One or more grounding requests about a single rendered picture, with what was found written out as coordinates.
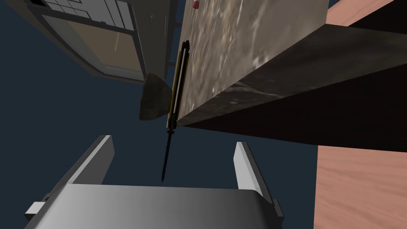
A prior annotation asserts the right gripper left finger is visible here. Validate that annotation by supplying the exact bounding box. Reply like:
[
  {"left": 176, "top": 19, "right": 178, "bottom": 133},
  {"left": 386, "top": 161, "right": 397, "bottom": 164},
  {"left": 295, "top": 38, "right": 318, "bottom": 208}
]
[{"left": 50, "top": 135, "right": 115, "bottom": 195}]

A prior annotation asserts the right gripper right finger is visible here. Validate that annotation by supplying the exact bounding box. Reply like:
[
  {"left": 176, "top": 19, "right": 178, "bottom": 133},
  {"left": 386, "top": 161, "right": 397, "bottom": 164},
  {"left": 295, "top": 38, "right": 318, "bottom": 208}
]
[{"left": 233, "top": 142, "right": 275, "bottom": 204}]

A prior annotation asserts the black and yellow screwdriver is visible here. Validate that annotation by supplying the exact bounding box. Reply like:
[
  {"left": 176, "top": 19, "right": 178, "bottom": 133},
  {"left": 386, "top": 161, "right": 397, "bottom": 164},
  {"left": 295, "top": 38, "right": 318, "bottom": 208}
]
[{"left": 161, "top": 40, "right": 191, "bottom": 183}]

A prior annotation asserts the grey framed window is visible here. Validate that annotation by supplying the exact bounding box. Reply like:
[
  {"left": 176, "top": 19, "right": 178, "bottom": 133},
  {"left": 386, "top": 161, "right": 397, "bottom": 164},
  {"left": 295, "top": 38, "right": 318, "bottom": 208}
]
[{"left": 19, "top": 0, "right": 150, "bottom": 85}]

